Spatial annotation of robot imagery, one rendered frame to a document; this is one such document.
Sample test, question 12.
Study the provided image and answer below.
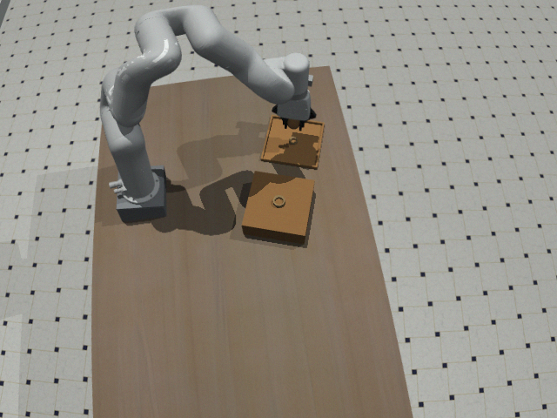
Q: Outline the tan square block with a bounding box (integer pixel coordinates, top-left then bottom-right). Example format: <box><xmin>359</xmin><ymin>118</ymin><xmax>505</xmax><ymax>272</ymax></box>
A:
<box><xmin>242</xmin><ymin>172</ymin><xmax>315</xmax><ymax>245</ymax></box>

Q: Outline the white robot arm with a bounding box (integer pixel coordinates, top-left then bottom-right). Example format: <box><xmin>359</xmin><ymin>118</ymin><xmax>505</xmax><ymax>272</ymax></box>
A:
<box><xmin>100</xmin><ymin>5</ymin><xmax>313</xmax><ymax>204</ymax></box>

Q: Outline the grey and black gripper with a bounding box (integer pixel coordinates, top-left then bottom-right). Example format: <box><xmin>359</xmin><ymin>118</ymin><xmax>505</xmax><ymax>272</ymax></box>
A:
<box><xmin>272</xmin><ymin>90</ymin><xmax>317</xmax><ymax>131</ymax></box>

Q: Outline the brown ball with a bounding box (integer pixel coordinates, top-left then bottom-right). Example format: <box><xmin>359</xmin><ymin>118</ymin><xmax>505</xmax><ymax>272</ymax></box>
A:
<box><xmin>287</xmin><ymin>119</ymin><xmax>300</xmax><ymax>130</ymax></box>

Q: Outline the tan rimmed tray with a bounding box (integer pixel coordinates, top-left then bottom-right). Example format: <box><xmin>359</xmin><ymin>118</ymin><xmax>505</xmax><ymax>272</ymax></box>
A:
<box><xmin>261</xmin><ymin>115</ymin><xmax>325</xmax><ymax>169</ymax></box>

